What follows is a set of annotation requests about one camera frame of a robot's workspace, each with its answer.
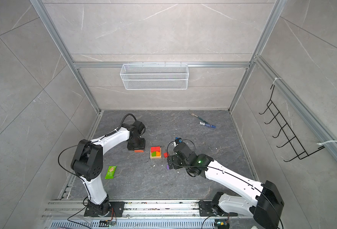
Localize red arch wood block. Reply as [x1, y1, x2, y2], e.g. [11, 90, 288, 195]
[150, 146, 161, 153]

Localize natural wood block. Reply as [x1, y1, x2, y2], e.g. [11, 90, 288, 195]
[150, 152, 162, 159]

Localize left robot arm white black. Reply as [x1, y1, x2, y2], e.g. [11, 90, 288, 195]
[71, 120, 146, 216]

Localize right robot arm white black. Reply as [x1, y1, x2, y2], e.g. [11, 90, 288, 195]
[165, 138, 285, 229]

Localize green snack wrapper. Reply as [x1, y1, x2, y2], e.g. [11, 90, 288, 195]
[105, 166, 117, 179]

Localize blue marker pen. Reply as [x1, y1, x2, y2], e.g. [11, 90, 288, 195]
[200, 122, 216, 128]

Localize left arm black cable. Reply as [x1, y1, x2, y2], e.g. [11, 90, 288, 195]
[116, 113, 138, 132]

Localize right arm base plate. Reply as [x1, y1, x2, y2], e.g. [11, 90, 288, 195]
[198, 200, 238, 217]

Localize white wire mesh basket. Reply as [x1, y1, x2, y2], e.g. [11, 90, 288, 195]
[120, 64, 189, 90]

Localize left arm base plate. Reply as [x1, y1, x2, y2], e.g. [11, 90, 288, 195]
[84, 201, 125, 217]

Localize black wire hook rack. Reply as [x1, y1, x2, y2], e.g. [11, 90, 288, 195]
[259, 85, 325, 163]

